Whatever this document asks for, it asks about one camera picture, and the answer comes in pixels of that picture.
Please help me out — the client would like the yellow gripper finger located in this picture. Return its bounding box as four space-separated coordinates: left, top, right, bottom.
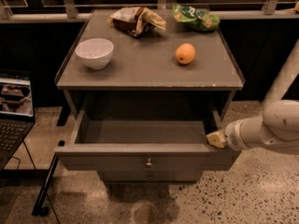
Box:
206 130 226 148

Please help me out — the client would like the grey top drawer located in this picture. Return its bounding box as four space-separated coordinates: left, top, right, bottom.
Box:
55 111 239 173

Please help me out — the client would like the grey drawer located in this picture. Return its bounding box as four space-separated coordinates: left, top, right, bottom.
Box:
55 111 239 173
98 171 203 182

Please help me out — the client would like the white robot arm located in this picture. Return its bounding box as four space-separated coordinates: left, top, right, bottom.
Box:
206 40 299 155

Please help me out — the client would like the grey drawer cabinet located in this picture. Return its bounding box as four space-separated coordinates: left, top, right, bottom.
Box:
54 8 246 183

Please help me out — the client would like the grey bottom drawer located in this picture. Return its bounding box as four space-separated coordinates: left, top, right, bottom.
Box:
98 171 203 182

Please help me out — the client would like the orange fruit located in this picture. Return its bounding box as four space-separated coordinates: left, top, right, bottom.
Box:
175 44 196 65

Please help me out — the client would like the green chip bag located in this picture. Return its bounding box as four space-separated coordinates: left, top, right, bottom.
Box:
172 4 221 32

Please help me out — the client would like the brown white chip bag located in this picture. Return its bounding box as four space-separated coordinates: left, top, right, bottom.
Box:
107 7 166 37

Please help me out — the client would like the white ceramic bowl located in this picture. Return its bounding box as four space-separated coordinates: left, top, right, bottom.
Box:
75 38 114 70

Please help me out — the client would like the metal window railing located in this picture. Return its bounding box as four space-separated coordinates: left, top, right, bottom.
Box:
0 0 299 22

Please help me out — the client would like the black laptop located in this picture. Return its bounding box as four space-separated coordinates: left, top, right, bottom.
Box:
0 69 36 170

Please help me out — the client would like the black laptop stand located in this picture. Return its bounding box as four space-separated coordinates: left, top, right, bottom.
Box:
0 154 59 217

